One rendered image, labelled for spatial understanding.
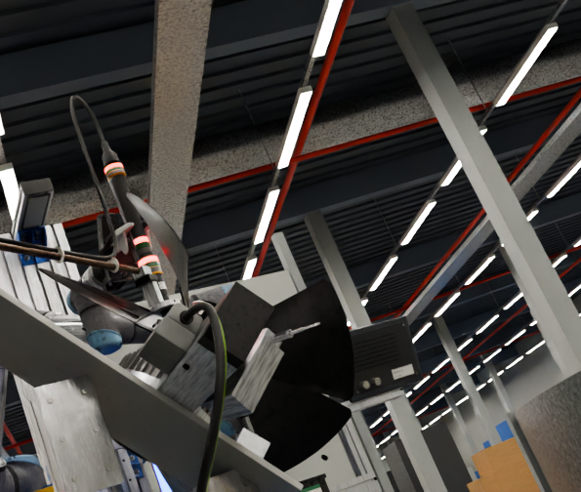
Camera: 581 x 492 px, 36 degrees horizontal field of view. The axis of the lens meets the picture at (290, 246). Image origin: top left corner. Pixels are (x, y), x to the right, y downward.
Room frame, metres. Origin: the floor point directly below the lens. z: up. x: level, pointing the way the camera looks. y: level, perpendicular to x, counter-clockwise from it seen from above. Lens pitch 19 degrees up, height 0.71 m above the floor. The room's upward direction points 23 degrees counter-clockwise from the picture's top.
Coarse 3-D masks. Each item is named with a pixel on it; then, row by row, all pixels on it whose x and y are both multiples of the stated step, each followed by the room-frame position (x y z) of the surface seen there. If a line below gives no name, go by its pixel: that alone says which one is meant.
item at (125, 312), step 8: (48, 272) 1.63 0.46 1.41; (56, 280) 1.61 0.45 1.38; (64, 280) 1.65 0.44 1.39; (72, 280) 1.69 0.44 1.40; (72, 288) 1.63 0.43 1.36; (80, 288) 1.66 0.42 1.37; (88, 288) 1.69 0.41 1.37; (96, 288) 1.72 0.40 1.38; (88, 296) 1.64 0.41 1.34; (96, 296) 1.67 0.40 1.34; (104, 296) 1.70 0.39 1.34; (112, 296) 1.72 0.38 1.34; (104, 304) 1.66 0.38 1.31; (112, 304) 1.68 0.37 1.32; (120, 304) 1.70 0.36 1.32; (128, 304) 1.72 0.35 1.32; (136, 304) 1.76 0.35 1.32; (120, 312) 1.66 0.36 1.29; (128, 312) 1.68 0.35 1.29; (136, 312) 1.70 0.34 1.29; (144, 312) 1.72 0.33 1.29; (152, 312) 1.75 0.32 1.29; (136, 320) 1.67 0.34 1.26
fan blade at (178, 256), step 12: (144, 204) 1.45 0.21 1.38; (144, 216) 1.51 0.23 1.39; (156, 216) 1.43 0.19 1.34; (156, 228) 1.49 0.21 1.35; (168, 228) 1.41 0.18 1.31; (168, 240) 1.46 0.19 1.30; (180, 240) 1.39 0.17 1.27; (168, 252) 1.52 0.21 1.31; (180, 252) 1.42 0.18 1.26; (180, 264) 1.46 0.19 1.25; (180, 276) 1.52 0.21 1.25
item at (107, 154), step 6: (102, 144) 1.80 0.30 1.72; (108, 144) 1.81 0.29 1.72; (108, 150) 1.79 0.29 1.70; (102, 156) 1.80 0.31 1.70; (108, 156) 1.79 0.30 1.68; (114, 156) 1.80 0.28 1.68; (108, 162) 1.82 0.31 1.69; (114, 162) 1.82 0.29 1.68; (162, 282) 1.80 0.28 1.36; (162, 288) 1.79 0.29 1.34; (162, 294) 1.79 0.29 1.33; (162, 312) 1.80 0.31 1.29
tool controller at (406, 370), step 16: (400, 320) 2.50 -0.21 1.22; (352, 336) 2.40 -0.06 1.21; (368, 336) 2.43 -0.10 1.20; (384, 336) 2.46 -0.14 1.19; (400, 336) 2.49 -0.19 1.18; (368, 352) 2.43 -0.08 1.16; (384, 352) 2.46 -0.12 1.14; (400, 352) 2.49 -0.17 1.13; (368, 368) 2.43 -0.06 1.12; (384, 368) 2.46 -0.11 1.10; (400, 368) 2.49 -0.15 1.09; (416, 368) 2.53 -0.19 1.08; (368, 384) 2.41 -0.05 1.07; (384, 384) 2.46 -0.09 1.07; (400, 384) 2.50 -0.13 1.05; (336, 400) 2.46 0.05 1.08; (352, 400) 2.41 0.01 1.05
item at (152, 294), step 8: (144, 272) 1.75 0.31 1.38; (144, 280) 1.76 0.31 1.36; (152, 280) 1.77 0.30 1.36; (144, 288) 1.78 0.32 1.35; (152, 288) 1.77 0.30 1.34; (152, 296) 1.77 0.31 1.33; (160, 296) 1.78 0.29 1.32; (152, 304) 1.77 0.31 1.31; (160, 304) 1.77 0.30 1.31; (168, 304) 1.78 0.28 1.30
